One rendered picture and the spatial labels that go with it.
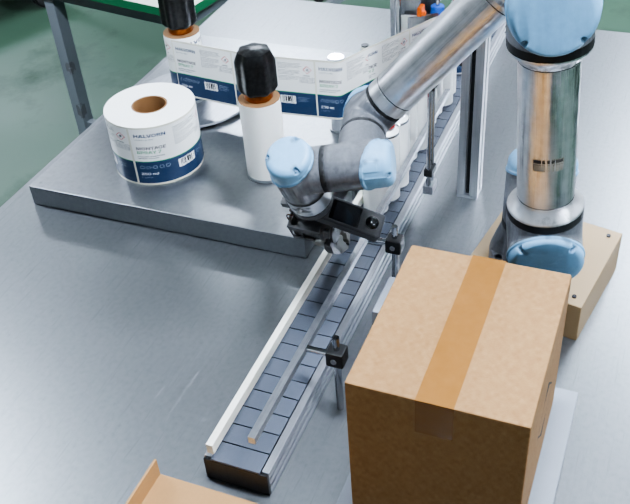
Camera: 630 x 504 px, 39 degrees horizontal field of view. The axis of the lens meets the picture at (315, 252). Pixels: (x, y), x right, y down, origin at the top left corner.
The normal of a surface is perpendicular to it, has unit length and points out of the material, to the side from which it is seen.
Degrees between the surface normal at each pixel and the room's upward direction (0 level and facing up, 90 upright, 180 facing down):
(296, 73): 90
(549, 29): 86
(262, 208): 0
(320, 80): 90
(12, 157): 0
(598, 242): 3
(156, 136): 90
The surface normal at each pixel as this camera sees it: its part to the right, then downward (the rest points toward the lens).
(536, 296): -0.07, -0.78
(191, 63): -0.47, 0.58
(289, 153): -0.24, -0.37
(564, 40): -0.15, 0.56
